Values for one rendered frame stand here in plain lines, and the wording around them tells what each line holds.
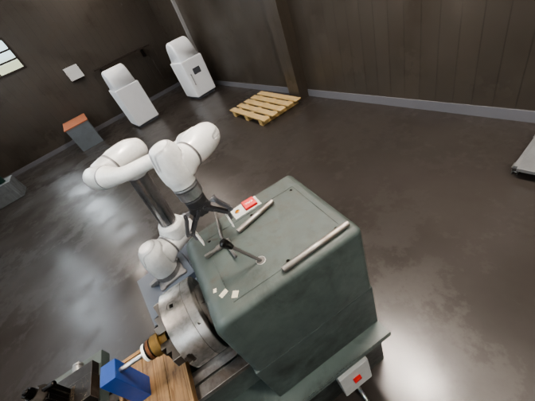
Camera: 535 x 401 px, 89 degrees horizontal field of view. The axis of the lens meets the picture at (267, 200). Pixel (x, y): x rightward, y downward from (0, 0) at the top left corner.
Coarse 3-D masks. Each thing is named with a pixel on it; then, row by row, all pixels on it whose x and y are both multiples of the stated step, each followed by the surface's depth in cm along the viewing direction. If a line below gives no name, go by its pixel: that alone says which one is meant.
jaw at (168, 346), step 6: (168, 342) 102; (162, 348) 101; (168, 348) 99; (174, 348) 98; (168, 354) 98; (174, 354) 96; (192, 354) 95; (174, 360) 94; (180, 360) 95; (186, 360) 97; (192, 360) 96
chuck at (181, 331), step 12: (168, 300) 100; (180, 300) 98; (168, 312) 96; (180, 312) 95; (168, 324) 94; (180, 324) 94; (192, 324) 94; (180, 336) 93; (192, 336) 93; (180, 348) 92; (192, 348) 93; (204, 348) 95; (204, 360) 98
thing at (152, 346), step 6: (150, 336) 106; (156, 336) 103; (162, 336) 104; (168, 336) 109; (144, 342) 105; (150, 342) 103; (156, 342) 102; (162, 342) 103; (144, 348) 102; (150, 348) 102; (156, 348) 102; (150, 354) 102; (156, 354) 102; (162, 354) 104
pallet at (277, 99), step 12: (252, 96) 579; (264, 96) 572; (276, 96) 532; (288, 96) 511; (240, 108) 556; (252, 108) 527; (264, 108) 527; (276, 108) 488; (288, 108) 497; (264, 120) 467
